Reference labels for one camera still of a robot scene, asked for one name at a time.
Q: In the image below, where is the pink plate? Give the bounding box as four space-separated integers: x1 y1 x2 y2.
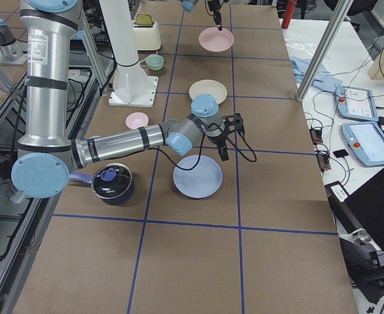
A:
198 27 234 52

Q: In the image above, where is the blue plate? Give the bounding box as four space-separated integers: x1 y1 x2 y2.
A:
173 155 223 198

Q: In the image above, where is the cream plate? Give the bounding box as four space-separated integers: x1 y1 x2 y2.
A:
188 79 228 104

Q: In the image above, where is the cream toaster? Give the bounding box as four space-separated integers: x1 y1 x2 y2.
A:
132 17 162 51

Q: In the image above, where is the red fire extinguisher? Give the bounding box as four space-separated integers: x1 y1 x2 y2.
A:
281 0 297 29

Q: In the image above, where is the green bowl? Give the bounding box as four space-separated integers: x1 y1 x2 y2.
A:
145 54 164 71

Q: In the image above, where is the toast slice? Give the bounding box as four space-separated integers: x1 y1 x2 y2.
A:
135 13 153 27

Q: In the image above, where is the clear plastic bag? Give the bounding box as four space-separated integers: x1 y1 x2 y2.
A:
285 39 318 60

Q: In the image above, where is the light blue shirt cloth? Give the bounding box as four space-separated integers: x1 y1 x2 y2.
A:
289 55 345 96

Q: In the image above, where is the pink bowl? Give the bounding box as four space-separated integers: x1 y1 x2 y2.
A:
125 112 149 130

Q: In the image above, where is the dark blue lidded pot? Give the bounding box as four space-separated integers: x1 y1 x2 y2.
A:
69 163 135 205

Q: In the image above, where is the upper teach pendant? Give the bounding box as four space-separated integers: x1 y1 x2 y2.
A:
335 85 379 122

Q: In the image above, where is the teach pendant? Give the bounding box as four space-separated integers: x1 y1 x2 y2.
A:
335 85 379 122
340 122 384 167

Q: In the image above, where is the lower teach pendant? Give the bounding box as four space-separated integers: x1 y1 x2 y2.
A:
340 122 384 167

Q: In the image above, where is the black laptop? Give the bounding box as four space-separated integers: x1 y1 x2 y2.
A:
326 168 384 251

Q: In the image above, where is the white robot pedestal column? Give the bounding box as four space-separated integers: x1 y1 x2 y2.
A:
99 0 158 107

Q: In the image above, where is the aluminium frame post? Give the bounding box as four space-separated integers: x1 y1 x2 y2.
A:
296 0 353 102

